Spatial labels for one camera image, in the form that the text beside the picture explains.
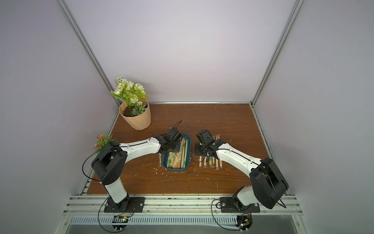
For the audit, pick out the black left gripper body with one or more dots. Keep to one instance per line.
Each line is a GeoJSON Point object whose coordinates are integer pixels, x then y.
{"type": "Point", "coordinates": [174, 147]}

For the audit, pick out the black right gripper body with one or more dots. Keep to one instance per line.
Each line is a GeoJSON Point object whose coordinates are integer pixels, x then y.
{"type": "Point", "coordinates": [200, 149]}

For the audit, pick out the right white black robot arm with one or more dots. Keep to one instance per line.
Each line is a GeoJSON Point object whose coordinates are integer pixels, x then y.
{"type": "Point", "coordinates": [268, 184]}

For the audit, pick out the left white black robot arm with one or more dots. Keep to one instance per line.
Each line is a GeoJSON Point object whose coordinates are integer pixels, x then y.
{"type": "Point", "coordinates": [109, 162]}

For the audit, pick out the wrapped chopsticks pile in box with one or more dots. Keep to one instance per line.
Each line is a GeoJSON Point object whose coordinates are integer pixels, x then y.
{"type": "Point", "coordinates": [178, 160]}

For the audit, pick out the teal plastic storage box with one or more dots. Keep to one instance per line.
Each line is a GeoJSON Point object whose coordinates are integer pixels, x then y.
{"type": "Point", "coordinates": [165, 156]}

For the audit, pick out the large beige ribbed flower pot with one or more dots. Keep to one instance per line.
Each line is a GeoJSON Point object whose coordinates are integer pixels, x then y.
{"type": "Point", "coordinates": [139, 122]}

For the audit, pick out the white green artificial flowers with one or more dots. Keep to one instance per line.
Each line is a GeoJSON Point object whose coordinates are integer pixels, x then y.
{"type": "Point", "coordinates": [133, 94]}

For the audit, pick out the pink flowered small plant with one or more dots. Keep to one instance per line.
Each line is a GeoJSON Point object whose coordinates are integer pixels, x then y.
{"type": "Point", "coordinates": [102, 140]}

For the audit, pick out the right small circuit board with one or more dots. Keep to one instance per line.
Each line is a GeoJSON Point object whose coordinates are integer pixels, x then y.
{"type": "Point", "coordinates": [244, 222]}

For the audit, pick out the small circuit board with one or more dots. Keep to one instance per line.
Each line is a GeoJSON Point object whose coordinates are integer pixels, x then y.
{"type": "Point", "coordinates": [244, 222]}
{"type": "Point", "coordinates": [119, 223]}

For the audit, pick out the left small circuit board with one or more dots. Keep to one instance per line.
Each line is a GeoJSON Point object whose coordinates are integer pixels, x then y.
{"type": "Point", "coordinates": [119, 223]}

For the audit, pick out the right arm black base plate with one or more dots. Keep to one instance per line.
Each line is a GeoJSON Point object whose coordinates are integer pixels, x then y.
{"type": "Point", "coordinates": [231, 205]}

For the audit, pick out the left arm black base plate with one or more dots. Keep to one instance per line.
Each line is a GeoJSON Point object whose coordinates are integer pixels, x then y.
{"type": "Point", "coordinates": [128, 204]}

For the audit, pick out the aluminium front rail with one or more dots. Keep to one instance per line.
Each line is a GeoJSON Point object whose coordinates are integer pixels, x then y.
{"type": "Point", "coordinates": [174, 205]}

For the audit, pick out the white slotted cable duct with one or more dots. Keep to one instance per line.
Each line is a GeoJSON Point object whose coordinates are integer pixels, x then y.
{"type": "Point", "coordinates": [158, 220]}

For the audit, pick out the aluminium corner frame post left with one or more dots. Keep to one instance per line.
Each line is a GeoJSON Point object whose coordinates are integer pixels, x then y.
{"type": "Point", "coordinates": [64, 8]}

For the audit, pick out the aluminium corner frame post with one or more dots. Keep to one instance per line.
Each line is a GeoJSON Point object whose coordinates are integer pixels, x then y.
{"type": "Point", "coordinates": [279, 47]}
{"type": "Point", "coordinates": [64, 8]}

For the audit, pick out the aluminium corner frame post right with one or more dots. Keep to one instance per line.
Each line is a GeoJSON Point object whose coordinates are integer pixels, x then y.
{"type": "Point", "coordinates": [279, 47]}

